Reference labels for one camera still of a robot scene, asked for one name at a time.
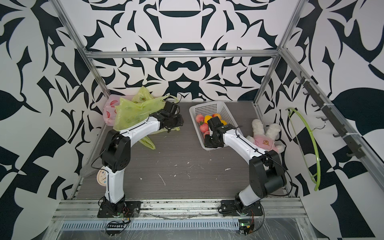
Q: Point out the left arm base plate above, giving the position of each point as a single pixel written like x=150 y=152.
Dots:
x=122 y=209

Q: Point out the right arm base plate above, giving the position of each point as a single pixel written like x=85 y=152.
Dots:
x=236 y=208

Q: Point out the green hoop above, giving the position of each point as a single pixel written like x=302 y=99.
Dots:
x=316 y=178

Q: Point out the aluminium frame bar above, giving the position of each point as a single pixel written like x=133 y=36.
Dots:
x=181 y=54

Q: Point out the black hook rack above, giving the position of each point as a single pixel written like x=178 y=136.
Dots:
x=333 y=116

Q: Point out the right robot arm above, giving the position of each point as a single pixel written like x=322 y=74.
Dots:
x=266 y=174

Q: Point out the pink peach front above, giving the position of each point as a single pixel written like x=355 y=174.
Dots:
x=204 y=128

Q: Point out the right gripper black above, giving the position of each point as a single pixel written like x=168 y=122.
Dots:
x=212 y=140

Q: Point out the peach back basket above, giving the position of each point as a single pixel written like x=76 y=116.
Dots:
x=217 y=115

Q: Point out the white plastic basket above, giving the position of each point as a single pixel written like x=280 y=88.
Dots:
x=210 y=108

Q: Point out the plush bunny toy pink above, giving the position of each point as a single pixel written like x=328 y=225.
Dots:
x=265 y=140

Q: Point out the beige alarm clock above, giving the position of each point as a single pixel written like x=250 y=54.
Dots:
x=102 y=176

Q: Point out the green avocado plastic bag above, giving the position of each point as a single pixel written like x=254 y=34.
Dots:
x=134 y=122

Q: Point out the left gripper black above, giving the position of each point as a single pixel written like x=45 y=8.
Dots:
x=176 y=121

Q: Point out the pink plastic bag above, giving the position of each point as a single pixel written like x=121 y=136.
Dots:
x=109 y=109

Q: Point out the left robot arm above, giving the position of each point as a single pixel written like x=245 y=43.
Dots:
x=117 y=149

